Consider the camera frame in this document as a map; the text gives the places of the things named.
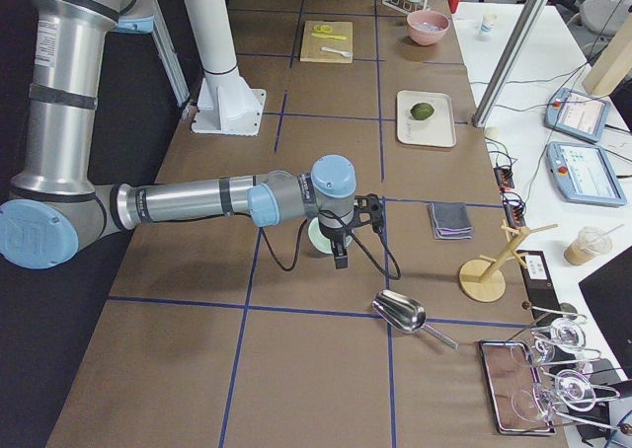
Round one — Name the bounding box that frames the aluminium frame post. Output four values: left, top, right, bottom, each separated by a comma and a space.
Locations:
472, 0, 548, 128

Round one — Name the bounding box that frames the iced coffee cup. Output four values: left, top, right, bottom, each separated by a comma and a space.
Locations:
563, 223, 625, 265

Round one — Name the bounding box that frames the white pedestal column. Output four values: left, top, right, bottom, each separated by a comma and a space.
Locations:
184, 0, 266, 136

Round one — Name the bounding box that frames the black label box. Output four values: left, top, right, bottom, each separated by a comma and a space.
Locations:
519, 250, 560, 310

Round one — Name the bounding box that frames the metal scoop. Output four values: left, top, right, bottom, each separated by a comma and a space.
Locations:
371, 289, 458, 349

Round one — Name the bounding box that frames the far teach pendant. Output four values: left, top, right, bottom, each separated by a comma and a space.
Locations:
544, 88, 610, 144

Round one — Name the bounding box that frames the wooden mug tree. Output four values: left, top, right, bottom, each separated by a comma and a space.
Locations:
458, 220, 557, 303

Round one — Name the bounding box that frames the mirror tray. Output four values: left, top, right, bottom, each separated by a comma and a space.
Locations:
478, 339, 556, 437

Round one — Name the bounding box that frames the paper cup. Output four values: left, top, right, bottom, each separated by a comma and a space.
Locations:
478, 13, 498, 40

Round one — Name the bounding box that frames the wire glass rack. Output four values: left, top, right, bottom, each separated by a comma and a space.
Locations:
502, 301, 631, 437

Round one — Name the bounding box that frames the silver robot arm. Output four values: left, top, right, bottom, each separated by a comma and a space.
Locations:
1, 0, 357, 269

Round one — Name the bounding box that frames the green avocado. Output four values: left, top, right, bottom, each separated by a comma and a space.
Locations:
410, 103, 435, 121

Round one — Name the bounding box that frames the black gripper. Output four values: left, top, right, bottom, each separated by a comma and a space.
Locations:
318, 209, 352, 269

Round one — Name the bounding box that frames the yellow plastic knife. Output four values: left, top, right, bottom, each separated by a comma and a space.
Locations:
311, 32, 348, 40

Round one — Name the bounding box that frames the pink bowl with ice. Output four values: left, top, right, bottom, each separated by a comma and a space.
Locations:
406, 9, 450, 46

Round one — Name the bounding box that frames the teach pendant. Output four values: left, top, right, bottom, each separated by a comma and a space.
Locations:
544, 88, 610, 144
546, 142, 627, 207

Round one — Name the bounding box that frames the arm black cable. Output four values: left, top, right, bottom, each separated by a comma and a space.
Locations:
258, 208, 402, 281

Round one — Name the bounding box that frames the cream rabbit tray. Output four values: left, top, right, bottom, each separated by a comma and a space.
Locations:
396, 90, 456, 148

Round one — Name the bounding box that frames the near teach pendant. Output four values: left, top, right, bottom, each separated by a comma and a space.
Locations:
546, 142, 627, 207

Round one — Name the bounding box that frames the mint green bowl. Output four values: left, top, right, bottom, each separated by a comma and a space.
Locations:
308, 218, 353, 255

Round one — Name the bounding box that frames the wooden cutting board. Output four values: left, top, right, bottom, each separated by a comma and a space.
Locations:
299, 21, 354, 64

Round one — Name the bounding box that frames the white plastic spoon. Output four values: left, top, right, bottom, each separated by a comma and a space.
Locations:
320, 46, 353, 59

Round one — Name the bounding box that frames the folded grey cloth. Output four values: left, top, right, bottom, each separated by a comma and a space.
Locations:
427, 201, 473, 240

